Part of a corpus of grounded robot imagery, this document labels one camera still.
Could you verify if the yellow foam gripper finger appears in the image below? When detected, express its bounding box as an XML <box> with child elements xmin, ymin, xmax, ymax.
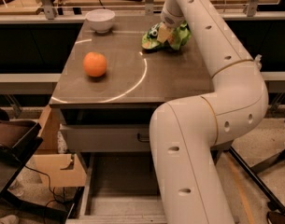
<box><xmin>157</xmin><ymin>24</ymin><xmax>170</xmax><ymax>43</ymax></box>

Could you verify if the green rice chip bag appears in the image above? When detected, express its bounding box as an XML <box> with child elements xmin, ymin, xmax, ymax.
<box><xmin>141</xmin><ymin>21</ymin><xmax>192</xmax><ymax>50</ymax></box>

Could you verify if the right clear plastic bottle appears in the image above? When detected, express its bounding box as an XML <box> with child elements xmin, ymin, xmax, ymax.
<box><xmin>254</xmin><ymin>54</ymin><xmax>262</xmax><ymax>71</ymax></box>

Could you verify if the cardboard box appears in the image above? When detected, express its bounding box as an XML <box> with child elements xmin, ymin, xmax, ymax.
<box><xmin>34</xmin><ymin>105</ymin><xmax>87</xmax><ymax>188</ymax></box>

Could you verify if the open grey bottom drawer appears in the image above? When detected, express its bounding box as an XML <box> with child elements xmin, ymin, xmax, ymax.
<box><xmin>66</xmin><ymin>152</ymin><xmax>166</xmax><ymax>224</ymax></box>

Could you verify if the white ceramic bowl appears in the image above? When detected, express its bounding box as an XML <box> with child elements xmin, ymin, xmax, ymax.
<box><xmin>85</xmin><ymin>8</ymin><xmax>115</xmax><ymax>33</ymax></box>

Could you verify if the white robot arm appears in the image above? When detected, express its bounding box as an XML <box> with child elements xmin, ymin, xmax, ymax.
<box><xmin>150</xmin><ymin>0</ymin><xmax>268</xmax><ymax>224</ymax></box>

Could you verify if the grey drawer cabinet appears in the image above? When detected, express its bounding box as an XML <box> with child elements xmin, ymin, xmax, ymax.
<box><xmin>49</xmin><ymin>13</ymin><xmax>218</xmax><ymax>224</ymax></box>

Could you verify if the orange fruit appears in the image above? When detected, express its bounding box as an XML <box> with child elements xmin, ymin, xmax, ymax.
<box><xmin>83</xmin><ymin>52</ymin><xmax>107</xmax><ymax>77</ymax></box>

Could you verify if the closed grey middle drawer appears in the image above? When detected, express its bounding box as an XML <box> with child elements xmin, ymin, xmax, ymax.
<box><xmin>60</xmin><ymin>125</ymin><xmax>150</xmax><ymax>152</ymax></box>

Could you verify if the black stand leg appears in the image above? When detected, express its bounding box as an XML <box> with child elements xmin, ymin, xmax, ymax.
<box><xmin>227</xmin><ymin>142</ymin><xmax>285</xmax><ymax>224</ymax></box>

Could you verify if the black floor cable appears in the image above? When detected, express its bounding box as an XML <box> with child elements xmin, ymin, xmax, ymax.
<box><xmin>23</xmin><ymin>163</ymin><xmax>75</xmax><ymax>207</ymax></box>

